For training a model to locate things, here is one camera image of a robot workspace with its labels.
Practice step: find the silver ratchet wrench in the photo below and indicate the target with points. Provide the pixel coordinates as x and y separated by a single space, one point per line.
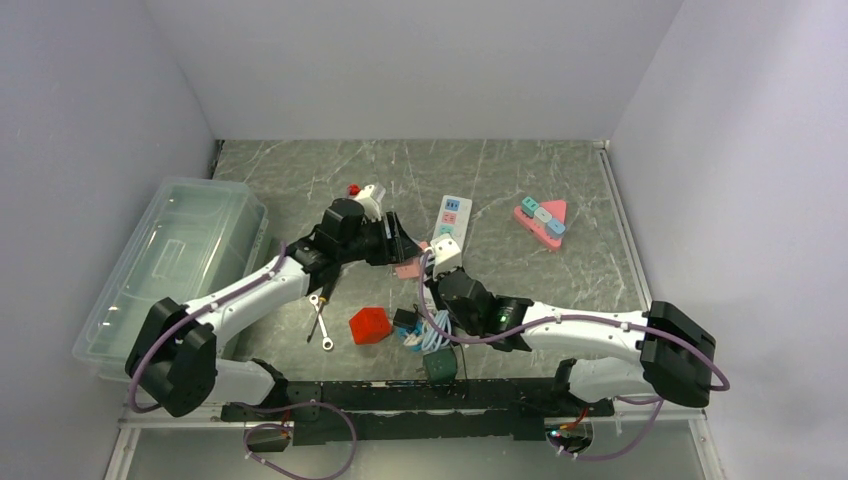
318 302

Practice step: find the red cube socket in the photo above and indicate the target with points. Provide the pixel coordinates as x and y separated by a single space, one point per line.
370 325

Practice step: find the teal green charger plug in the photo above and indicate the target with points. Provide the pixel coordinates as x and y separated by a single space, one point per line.
529 206

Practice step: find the light blue charger plug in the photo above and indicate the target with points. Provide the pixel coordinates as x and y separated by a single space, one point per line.
555 229

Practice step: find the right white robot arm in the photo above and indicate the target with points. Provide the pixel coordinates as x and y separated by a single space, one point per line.
660 351

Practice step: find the teal blue plug adapter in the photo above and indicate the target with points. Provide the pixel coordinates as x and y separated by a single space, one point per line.
412 338

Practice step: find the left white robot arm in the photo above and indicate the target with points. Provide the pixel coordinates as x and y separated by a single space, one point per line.
174 363

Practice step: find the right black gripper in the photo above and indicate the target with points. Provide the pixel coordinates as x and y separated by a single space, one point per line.
432 284

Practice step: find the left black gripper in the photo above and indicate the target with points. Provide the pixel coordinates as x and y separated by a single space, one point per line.
399 247

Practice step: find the white multicolour power strip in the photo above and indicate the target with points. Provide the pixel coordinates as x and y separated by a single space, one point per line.
453 218

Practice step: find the black aluminium base frame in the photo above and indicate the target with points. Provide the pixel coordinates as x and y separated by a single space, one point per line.
332 411

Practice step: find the white grey charger plug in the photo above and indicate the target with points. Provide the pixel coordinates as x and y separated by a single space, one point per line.
542 217

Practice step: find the dark green cube socket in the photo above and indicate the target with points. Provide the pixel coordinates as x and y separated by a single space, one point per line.
440 367

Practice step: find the black yellow screwdriver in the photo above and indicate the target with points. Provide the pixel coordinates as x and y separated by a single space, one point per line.
327 292

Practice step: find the pink socket adapter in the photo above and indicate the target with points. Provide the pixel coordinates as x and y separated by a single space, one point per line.
411 269

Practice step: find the clear plastic storage bin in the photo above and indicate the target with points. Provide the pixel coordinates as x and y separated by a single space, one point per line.
196 237

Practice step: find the pink triangular power strip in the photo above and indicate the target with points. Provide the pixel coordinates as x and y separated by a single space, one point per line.
558 210

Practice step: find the black charger with thin cable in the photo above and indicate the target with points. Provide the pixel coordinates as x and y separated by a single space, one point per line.
432 339

